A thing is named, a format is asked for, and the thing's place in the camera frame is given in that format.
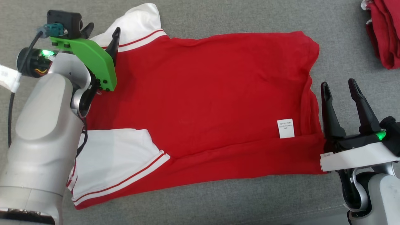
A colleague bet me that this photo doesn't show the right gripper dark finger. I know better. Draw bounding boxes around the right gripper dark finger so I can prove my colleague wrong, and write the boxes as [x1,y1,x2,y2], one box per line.
[320,82,346,140]
[348,78,382,135]

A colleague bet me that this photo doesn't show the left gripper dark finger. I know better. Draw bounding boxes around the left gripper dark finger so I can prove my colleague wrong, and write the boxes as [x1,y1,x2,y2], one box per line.
[80,22,95,39]
[105,27,121,67]

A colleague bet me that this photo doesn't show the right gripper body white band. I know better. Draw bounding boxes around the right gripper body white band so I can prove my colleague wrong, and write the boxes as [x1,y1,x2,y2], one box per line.
[319,131,400,210]

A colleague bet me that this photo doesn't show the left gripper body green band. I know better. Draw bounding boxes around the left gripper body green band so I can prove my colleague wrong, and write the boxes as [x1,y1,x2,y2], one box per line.
[17,37,118,92]

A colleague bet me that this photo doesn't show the red shorts with white stripe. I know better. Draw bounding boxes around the red shorts with white stripe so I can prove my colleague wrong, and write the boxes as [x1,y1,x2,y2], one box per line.
[360,0,400,70]

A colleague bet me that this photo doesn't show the red white basketball jersey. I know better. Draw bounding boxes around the red white basketball jersey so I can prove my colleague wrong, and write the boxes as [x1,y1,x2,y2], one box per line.
[66,3,327,210]

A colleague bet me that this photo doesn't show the left teal connector black cable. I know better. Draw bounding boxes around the left teal connector black cable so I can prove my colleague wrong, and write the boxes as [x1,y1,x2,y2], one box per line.
[8,23,68,149]

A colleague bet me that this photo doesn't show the white cable label tag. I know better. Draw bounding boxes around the white cable label tag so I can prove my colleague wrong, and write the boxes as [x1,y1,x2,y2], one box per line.
[0,64,22,93]

